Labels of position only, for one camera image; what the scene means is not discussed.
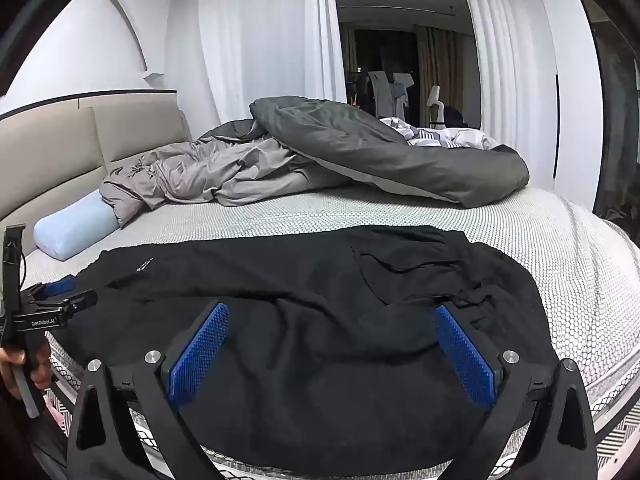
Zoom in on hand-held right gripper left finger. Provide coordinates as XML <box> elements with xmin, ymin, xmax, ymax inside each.
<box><xmin>65</xmin><ymin>301</ymin><xmax>232</xmax><ymax>480</ymax></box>

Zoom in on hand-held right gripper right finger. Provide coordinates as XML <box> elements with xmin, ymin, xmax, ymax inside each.
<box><xmin>433</xmin><ymin>304</ymin><xmax>598</xmax><ymax>480</ymax></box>

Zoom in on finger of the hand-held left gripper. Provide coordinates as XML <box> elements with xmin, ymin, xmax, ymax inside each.
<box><xmin>30</xmin><ymin>276</ymin><xmax>77</xmax><ymax>306</ymax></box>
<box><xmin>47</xmin><ymin>289</ymin><xmax>98</xmax><ymax>317</ymax></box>

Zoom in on black pants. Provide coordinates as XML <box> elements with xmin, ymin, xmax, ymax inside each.
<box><xmin>47</xmin><ymin>225</ymin><xmax>551</xmax><ymax>478</ymax></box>

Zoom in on person's left hand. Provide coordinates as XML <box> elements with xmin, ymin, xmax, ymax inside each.
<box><xmin>0</xmin><ymin>342</ymin><xmax>52</xmax><ymax>401</ymax></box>

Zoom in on light blue pillow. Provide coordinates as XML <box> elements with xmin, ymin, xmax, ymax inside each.
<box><xmin>33</xmin><ymin>191</ymin><xmax>121</xmax><ymax>262</ymax></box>

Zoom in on white honeycomb bed mat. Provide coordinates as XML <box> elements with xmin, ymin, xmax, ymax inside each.
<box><xmin>22</xmin><ymin>180</ymin><xmax>640</xmax><ymax>480</ymax></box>

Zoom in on beige padded headboard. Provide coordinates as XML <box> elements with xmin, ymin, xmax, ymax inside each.
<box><xmin>0</xmin><ymin>89</ymin><xmax>193</xmax><ymax>256</ymax></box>

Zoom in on light grey crumpled blanket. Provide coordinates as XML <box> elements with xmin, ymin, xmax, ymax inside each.
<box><xmin>99</xmin><ymin>137</ymin><xmax>351</xmax><ymax>226</ymax></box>

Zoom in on dark grey duvet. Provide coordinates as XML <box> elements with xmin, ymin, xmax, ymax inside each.
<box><xmin>197</xmin><ymin>96</ymin><xmax>531</xmax><ymax>209</ymax></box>

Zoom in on white chair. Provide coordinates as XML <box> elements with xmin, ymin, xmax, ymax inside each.
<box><xmin>426</xmin><ymin>85</ymin><xmax>447</xmax><ymax>129</ymax></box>

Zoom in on dark glass door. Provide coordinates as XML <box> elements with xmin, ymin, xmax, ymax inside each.
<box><xmin>575</xmin><ymin>0</ymin><xmax>640</xmax><ymax>231</ymax></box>

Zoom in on beige curtain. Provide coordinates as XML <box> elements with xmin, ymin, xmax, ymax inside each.
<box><xmin>417</xmin><ymin>25</ymin><xmax>463</xmax><ymax>121</ymax></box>

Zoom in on white sheer curtain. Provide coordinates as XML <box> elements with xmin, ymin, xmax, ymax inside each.
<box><xmin>455</xmin><ymin>0</ymin><xmax>538</xmax><ymax>143</ymax></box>
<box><xmin>197</xmin><ymin>0</ymin><xmax>346</xmax><ymax>126</ymax></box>

